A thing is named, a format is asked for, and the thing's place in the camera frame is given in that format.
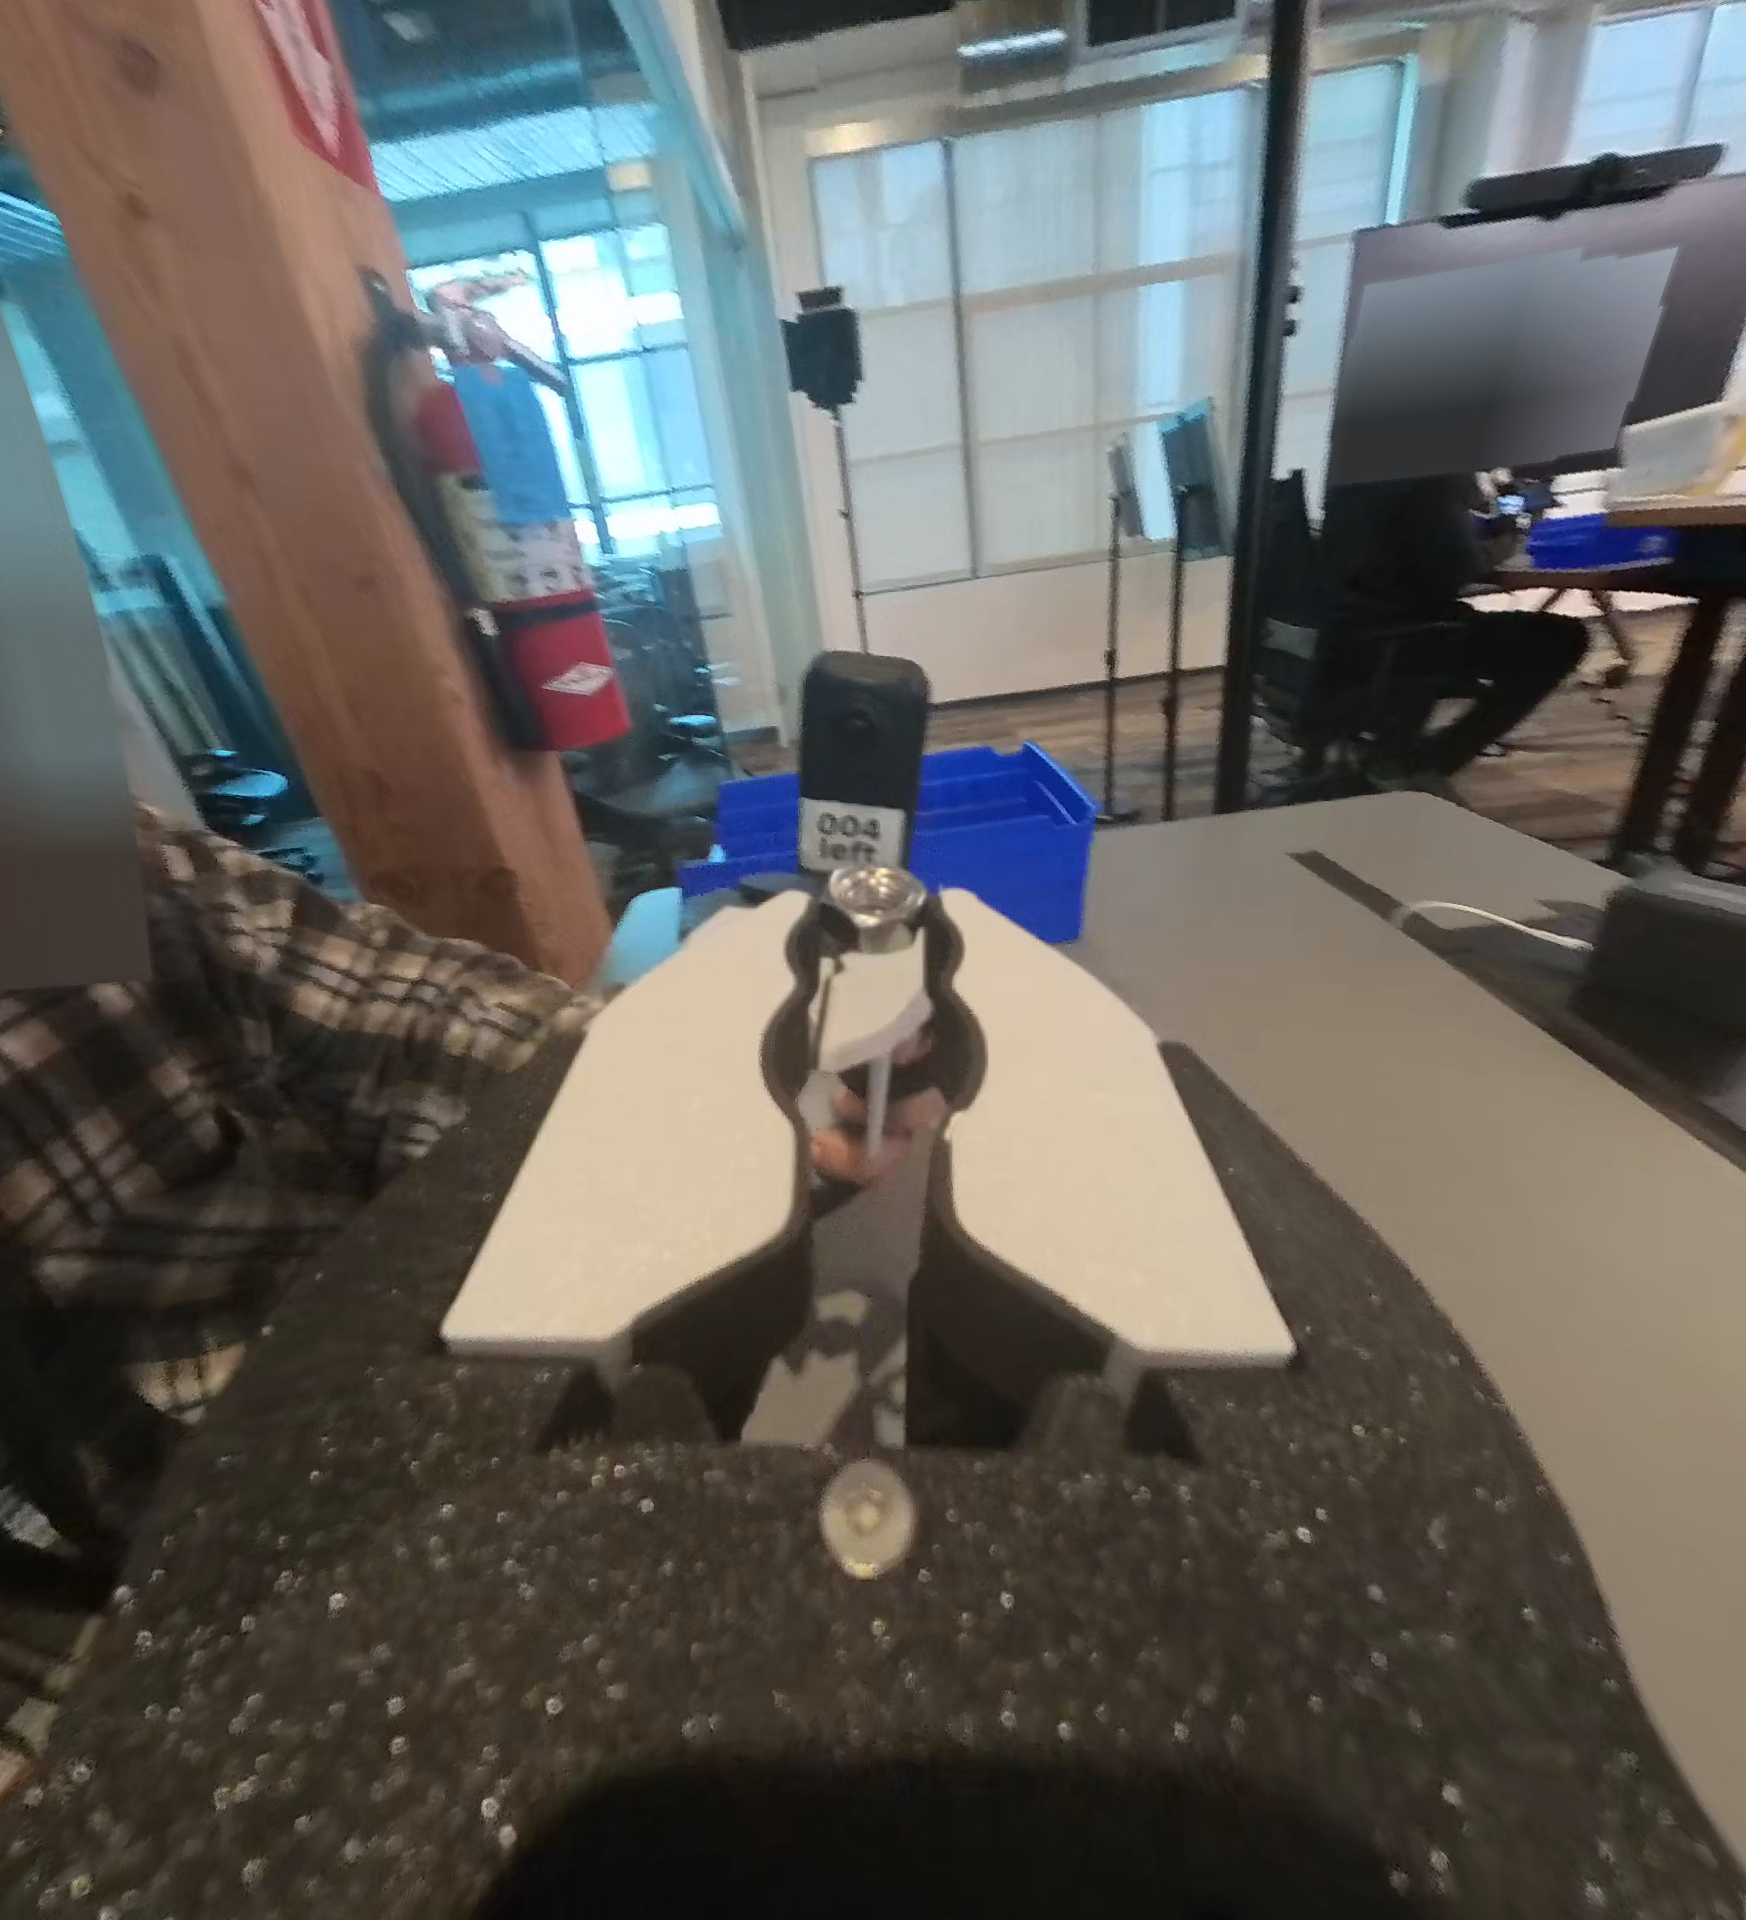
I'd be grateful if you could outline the black panel stand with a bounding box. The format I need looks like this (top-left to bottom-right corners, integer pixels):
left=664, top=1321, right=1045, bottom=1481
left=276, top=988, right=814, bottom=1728
left=1153, top=396, right=1237, bottom=820
left=1099, top=433, right=1151, bottom=824

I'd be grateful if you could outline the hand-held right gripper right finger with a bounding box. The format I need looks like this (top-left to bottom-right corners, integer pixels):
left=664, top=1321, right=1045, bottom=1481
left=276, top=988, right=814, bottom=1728
left=924, top=888, right=1297, bottom=1374

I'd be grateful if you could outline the blue plastic bin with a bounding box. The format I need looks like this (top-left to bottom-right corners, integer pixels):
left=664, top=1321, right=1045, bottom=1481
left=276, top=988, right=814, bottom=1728
left=677, top=741, right=1099, bottom=948

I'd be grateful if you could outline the wooden post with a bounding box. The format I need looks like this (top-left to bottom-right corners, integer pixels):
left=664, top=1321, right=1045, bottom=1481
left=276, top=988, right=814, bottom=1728
left=0, top=0, right=612, bottom=984

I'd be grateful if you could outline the person's left hand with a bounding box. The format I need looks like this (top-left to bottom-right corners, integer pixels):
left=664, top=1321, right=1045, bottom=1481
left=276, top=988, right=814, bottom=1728
left=810, top=1071, right=958, bottom=1187

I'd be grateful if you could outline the white cable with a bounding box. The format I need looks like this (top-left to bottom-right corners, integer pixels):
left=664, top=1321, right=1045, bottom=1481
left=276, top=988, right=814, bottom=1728
left=1389, top=900, right=1601, bottom=954

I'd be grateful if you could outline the black light stand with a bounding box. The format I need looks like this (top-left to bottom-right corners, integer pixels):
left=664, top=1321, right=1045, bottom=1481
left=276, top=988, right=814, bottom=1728
left=780, top=287, right=876, bottom=691

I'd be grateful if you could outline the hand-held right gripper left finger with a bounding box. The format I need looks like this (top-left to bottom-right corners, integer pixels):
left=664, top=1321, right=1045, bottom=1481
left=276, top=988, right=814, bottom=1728
left=438, top=888, right=834, bottom=1368

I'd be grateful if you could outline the grey office chair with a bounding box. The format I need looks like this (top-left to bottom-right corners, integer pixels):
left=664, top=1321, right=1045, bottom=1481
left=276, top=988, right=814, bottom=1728
left=580, top=704, right=732, bottom=888

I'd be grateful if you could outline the black webcam bar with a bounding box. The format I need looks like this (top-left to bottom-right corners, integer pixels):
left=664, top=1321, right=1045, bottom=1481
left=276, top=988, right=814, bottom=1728
left=1464, top=141, right=1725, bottom=215

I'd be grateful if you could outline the red fire extinguisher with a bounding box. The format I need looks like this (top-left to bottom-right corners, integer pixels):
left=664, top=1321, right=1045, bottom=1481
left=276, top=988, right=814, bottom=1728
left=361, top=270, right=636, bottom=755

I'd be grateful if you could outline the person's left forearm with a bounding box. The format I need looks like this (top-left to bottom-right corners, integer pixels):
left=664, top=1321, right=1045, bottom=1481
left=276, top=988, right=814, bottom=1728
left=287, top=900, right=607, bottom=1142

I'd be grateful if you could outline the blue paper tag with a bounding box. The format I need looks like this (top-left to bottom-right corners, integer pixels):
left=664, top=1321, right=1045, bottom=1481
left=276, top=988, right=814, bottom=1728
left=449, top=365, right=576, bottom=528

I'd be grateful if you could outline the red wall sign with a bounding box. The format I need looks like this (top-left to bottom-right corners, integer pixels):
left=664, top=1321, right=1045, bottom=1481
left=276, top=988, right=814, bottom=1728
left=249, top=0, right=384, bottom=194

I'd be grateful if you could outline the black device box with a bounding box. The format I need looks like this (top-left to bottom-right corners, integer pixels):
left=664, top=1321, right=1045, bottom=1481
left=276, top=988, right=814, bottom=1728
left=1580, top=876, right=1746, bottom=1038

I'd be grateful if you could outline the wooden office desk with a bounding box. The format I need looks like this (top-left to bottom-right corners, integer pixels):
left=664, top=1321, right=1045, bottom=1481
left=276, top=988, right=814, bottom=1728
left=1599, top=493, right=1746, bottom=880

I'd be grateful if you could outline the white and yellow bundle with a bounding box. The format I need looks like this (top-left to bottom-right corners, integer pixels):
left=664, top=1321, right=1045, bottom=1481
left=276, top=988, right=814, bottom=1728
left=1614, top=403, right=1746, bottom=498

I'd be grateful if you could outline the black rolling display stand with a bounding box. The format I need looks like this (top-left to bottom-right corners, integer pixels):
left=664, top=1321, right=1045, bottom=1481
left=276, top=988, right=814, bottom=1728
left=1205, top=0, right=1746, bottom=816

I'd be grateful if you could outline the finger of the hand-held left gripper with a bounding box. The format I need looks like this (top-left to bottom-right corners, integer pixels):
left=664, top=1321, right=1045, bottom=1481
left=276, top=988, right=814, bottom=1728
left=789, top=981, right=837, bottom=1149
left=811, top=956, right=937, bottom=1180

